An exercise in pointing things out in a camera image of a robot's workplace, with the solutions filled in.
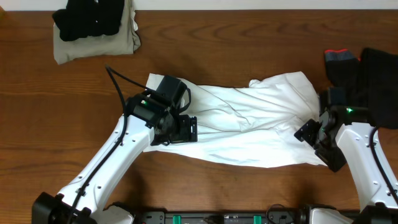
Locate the white t-shirt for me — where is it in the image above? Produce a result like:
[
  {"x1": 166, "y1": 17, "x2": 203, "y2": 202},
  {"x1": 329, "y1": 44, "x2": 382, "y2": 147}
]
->
[{"x1": 146, "y1": 72, "x2": 323, "y2": 168}]

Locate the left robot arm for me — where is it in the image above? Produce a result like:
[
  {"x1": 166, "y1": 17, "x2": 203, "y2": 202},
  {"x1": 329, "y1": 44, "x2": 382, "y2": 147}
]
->
[{"x1": 32, "y1": 90, "x2": 197, "y2": 224}]

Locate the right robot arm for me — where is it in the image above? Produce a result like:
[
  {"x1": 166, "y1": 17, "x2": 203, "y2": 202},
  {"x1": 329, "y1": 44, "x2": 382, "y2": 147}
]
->
[{"x1": 294, "y1": 105, "x2": 397, "y2": 223}]

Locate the black garment with red trim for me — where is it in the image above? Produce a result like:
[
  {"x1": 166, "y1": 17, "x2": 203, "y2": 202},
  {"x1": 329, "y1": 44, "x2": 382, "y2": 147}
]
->
[{"x1": 324, "y1": 49, "x2": 360, "y2": 106}]

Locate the black garment right edge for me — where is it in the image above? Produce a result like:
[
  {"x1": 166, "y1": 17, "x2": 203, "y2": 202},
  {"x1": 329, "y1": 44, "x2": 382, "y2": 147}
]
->
[{"x1": 359, "y1": 48, "x2": 397, "y2": 129}]

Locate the folded khaki garment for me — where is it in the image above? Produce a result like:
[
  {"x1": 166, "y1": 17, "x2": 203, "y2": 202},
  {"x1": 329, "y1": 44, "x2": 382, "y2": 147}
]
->
[{"x1": 53, "y1": 0, "x2": 141, "y2": 65}]

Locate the folded black garment on stack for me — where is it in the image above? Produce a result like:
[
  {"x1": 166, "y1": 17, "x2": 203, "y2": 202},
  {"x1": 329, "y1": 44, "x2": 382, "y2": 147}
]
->
[{"x1": 52, "y1": 0, "x2": 125, "y2": 42}]

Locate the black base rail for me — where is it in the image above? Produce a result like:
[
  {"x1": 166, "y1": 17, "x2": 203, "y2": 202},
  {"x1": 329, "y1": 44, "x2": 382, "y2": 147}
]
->
[{"x1": 105, "y1": 203, "x2": 358, "y2": 224}]

